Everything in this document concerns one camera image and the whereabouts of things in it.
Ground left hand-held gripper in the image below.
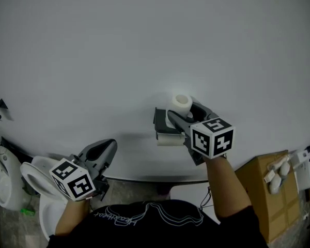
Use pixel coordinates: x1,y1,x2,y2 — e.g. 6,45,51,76
49,138,118,203

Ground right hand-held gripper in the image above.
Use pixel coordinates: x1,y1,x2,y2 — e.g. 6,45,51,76
167,96,235,167

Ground person's right forearm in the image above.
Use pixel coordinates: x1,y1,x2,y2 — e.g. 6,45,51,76
200,154,253,220

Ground person's left forearm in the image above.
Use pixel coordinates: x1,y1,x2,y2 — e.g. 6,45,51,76
54,198,94,237

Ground black toilet paper holder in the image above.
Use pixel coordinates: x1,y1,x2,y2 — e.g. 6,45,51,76
153,107,186,141

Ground white toilet with raised seat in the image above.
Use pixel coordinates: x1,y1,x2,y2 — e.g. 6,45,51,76
20,156,68,243

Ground white toilet with closed lid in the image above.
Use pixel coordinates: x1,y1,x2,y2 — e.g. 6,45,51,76
169,181,221,225

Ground small white toilet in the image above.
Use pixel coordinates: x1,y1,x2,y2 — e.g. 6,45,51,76
0,144,24,212

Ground person's black printed shirt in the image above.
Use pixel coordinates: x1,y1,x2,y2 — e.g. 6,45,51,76
47,198,270,248

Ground pale pink pack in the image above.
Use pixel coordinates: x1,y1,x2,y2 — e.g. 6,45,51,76
268,156,288,171

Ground small white box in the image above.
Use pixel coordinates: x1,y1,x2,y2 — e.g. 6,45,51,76
263,170,276,183

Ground white oval object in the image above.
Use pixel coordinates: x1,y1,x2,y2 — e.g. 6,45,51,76
268,174,283,195
278,161,291,178

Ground brown cardboard box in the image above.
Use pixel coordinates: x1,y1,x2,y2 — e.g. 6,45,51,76
234,149,301,244

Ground thin black cable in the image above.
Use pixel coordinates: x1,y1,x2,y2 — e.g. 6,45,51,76
199,185,213,209

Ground white wall appliance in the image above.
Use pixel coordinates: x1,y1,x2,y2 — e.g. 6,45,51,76
290,148,310,191

